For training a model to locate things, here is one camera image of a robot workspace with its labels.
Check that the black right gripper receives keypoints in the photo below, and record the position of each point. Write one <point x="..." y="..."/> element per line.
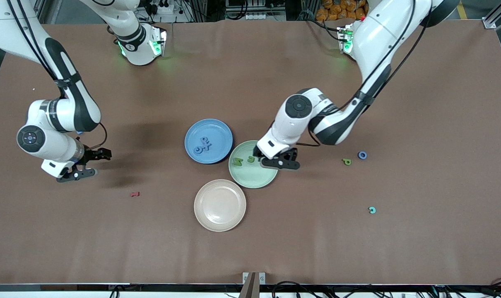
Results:
<point x="94" y="154"/>

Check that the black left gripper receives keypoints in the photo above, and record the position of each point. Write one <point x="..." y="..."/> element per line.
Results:
<point x="291" y="155"/>

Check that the green letter M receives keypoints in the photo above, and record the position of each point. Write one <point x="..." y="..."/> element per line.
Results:
<point x="237" y="161"/>

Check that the blue letter X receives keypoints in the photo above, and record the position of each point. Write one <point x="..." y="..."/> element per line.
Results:
<point x="208" y="145"/>

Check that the blue letter G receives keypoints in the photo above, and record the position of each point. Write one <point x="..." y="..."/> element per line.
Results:
<point x="195" y="149"/>

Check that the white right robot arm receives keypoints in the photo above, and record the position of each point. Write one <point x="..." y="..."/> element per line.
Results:
<point x="56" y="145"/>

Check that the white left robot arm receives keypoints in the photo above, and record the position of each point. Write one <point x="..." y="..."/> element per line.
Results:
<point x="287" y="124"/>

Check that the light green plate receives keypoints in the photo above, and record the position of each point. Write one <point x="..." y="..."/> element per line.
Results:
<point x="250" y="176"/>

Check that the blue plate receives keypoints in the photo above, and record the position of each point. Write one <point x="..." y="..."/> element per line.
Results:
<point x="217" y="132"/>

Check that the beige pink plate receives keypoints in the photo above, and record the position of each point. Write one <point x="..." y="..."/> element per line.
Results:
<point x="220" y="205"/>

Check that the blue letter O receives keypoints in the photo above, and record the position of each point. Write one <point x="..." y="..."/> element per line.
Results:
<point x="359" y="155"/>

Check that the flat white power strip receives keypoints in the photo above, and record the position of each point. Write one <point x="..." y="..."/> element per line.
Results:
<point x="256" y="17"/>

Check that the pile of orange packets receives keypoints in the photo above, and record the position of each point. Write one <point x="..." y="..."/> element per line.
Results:
<point x="333" y="10"/>

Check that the white power strip with plugs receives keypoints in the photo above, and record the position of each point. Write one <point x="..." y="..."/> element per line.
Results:
<point x="165" y="9"/>

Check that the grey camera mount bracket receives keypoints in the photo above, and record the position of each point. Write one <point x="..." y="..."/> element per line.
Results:
<point x="262" y="278"/>

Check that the aluminium frame profile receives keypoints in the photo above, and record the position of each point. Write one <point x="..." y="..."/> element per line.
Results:
<point x="489" y="23"/>

